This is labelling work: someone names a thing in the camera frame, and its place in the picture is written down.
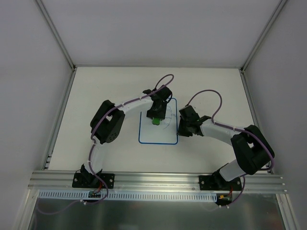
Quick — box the green whiteboard eraser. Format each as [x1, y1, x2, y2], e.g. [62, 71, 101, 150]
[152, 118, 161, 126]

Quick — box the blue-framed small whiteboard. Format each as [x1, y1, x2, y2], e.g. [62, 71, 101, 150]
[138, 98, 178, 145]

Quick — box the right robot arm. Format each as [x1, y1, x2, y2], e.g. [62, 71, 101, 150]
[177, 105, 275, 191]

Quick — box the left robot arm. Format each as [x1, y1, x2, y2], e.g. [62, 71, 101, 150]
[90, 85, 173, 146]

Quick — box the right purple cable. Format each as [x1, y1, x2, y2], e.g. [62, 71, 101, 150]
[186, 89, 275, 204]

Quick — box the purple cable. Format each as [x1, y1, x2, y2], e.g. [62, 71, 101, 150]
[35, 74, 175, 215]
[186, 89, 275, 204]

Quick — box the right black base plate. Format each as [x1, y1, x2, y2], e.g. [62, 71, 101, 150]
[199, 175, 242, 191]

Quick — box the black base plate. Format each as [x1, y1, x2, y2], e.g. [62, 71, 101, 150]
[72, 172, 115, 189]
[199, 175, 242, 191]

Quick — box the right table edge rail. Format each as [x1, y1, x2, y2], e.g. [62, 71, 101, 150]
[239, 69, 274, 174]

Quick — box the table edge rail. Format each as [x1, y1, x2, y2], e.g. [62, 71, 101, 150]
[40, 68, 77, 170]
[239, 69, 274, 174]

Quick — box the white slotted cable duct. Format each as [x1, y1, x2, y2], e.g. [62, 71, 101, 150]
[38, 190, 217, 203]

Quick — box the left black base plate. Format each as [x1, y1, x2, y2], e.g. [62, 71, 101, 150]
[72, 172, 115, 189]

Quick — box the left table edge rail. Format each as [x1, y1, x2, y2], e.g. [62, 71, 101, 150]
[40, 68, 77, 170]

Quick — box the aluminium mounting rail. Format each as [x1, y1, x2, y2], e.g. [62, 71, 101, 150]
[28, 170, 288, 194]

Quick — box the right aluminium frame post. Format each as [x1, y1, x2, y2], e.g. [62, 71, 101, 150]
[240, 0, 288, 73]

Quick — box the aluminium frame post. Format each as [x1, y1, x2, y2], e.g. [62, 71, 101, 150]
[240, 0, 288, 73]
[34, 0, 75, 70]

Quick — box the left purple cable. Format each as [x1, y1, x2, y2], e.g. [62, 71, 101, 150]
[35, 74, 175, 215]

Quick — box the left aluminium frame post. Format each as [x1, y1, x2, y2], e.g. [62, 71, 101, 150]
[34, 0, 75, 70]

